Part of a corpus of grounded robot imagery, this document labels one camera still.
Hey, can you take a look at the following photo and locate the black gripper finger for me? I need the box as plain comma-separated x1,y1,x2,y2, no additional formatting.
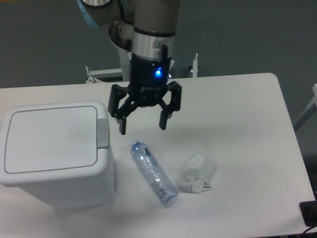
108,84,135,135
159,81,182,130

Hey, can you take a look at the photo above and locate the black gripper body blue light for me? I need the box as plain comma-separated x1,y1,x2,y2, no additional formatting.
125,53,171,109

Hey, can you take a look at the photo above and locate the grey trash can push button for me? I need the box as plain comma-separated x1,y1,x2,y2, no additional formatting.
97,119,110,149

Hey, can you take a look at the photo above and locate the white trash can lid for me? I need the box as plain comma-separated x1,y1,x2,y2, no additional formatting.
1,106,97,174

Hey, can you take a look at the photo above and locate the white plastic trash can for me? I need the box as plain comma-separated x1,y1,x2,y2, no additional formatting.
0,101,116,209

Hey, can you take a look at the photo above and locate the crumpled white paper wrapper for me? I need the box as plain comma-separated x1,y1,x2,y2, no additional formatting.
175,154,217,194

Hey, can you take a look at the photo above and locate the clear blue plastic bottle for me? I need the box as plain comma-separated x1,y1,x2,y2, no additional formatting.
130,139,178,208

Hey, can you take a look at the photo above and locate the black device at table corner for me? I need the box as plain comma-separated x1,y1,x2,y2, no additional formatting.
299,200,317,227

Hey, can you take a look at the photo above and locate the white frame at right edge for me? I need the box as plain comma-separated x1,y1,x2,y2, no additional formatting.
293,84,317,131

